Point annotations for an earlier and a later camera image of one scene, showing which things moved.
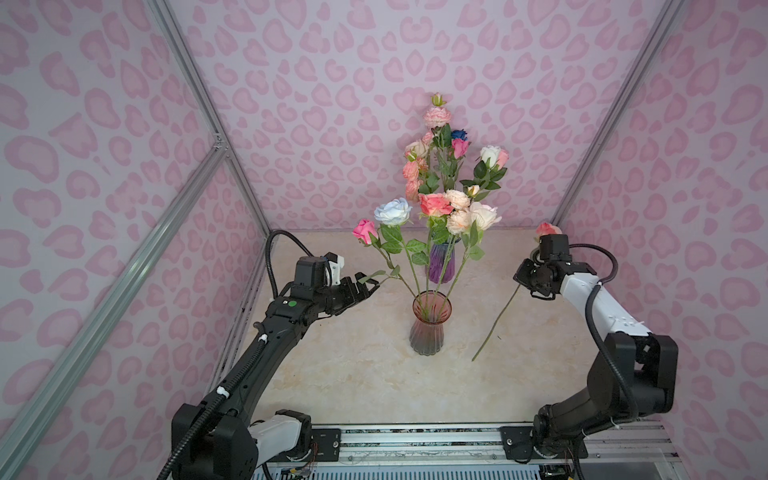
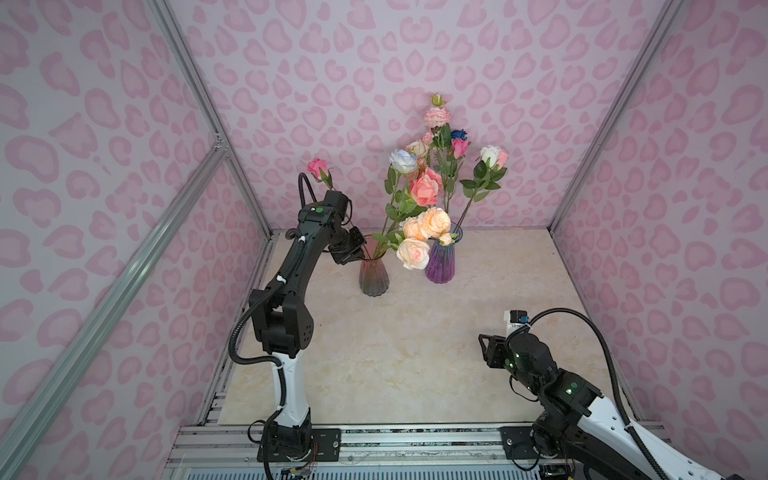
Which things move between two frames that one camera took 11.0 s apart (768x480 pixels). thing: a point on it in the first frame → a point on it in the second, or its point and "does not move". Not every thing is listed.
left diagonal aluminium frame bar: (24, 441) does not move
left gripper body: (335, 298) → (345, 248)
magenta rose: (459, 147) does not move
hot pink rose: (367, 233) → (319, 170)
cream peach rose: (482, 218) → (413, 253)
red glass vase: (431, 309) → (373, 274)
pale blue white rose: (393, 212) → (404, 162)
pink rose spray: (417, 176) → (437, 119)
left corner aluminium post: (220, 137) does not move
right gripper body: (532, 277) → (499, 357)
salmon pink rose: (543, 230) → (423, 195)
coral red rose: (434, 206) → (435, 177)
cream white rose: (421, 150) does not move
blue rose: (459, 134) does not move
